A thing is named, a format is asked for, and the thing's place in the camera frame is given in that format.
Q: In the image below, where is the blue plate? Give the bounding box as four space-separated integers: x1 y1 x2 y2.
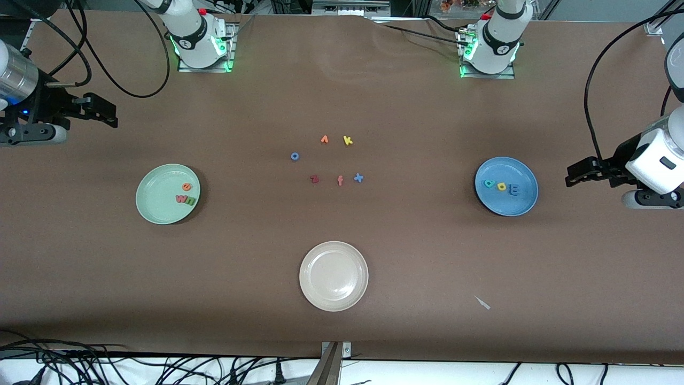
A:
475 156 539 217

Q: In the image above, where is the light green plate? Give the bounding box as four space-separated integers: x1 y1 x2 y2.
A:
135 163 201 225

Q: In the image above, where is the black equipment box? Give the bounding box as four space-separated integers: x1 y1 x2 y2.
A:
270 0 313 16

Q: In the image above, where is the beige plate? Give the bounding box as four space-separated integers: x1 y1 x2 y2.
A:
299 241 369 312

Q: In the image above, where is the dark diagonal metal bar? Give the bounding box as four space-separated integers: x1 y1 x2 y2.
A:
306 342 343 385

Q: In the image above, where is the long black left arm cable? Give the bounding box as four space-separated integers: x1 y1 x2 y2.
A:
585 10 684 164

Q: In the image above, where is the long black arm cable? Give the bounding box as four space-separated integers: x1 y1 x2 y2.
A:
77 0 171 99
585 10 684 164

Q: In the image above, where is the long black right arm cable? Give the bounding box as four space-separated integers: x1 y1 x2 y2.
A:
77 0 171 99

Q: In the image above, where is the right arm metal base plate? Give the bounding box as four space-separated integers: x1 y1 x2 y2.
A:
177 21 237 73

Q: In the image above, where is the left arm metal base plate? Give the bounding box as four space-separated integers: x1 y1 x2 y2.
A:
460 29 517 80

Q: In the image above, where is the aluminium corner bracket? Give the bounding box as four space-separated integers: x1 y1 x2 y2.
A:
644 0 678 37

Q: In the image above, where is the black table cable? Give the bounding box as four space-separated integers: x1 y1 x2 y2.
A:
422 14 467 34
374 21 471 46

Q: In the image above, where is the black cable connector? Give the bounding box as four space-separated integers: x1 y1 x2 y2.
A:
11 368 50 385

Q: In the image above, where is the aluminium extrusion rail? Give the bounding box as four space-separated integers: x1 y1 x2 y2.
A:
312 0 392 17

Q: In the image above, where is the grey metal edge bracket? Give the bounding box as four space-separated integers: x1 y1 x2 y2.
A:
321 341 352 359

